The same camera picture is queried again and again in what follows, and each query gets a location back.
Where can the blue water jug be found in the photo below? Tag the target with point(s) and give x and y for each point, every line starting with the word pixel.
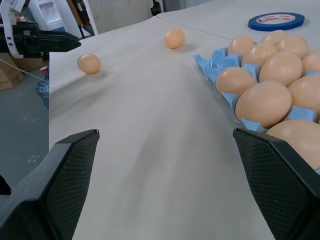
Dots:
pixel 43 88

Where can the loose brown egg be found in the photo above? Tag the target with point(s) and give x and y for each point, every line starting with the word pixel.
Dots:
pixel 174 38
pixel 88 63

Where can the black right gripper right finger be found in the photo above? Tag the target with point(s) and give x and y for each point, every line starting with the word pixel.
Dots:
pixel 282 190

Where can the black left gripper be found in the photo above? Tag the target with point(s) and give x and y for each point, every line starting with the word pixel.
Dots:
pixel 26 40

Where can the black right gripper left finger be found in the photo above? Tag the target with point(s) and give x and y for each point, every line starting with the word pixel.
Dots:
pixel 50 190

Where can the brown cardboard box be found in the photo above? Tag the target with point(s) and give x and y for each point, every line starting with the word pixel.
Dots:
pixel 10 72

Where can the white water dispenser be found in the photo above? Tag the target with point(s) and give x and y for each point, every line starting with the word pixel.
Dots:
pixel 62 15

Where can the black stand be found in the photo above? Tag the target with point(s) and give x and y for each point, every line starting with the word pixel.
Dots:
pixel 156 6

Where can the blue egg tray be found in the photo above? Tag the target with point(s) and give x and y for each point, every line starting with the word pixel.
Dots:
pixel 215 63

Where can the blue tape roll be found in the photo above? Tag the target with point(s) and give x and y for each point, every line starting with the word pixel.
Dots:
pixel 275 25

